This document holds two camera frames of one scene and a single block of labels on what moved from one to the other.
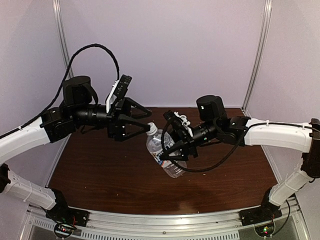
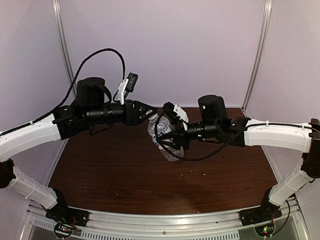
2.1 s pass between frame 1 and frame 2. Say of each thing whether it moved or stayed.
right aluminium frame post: stayed
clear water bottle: moved
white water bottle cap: moved
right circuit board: stayed
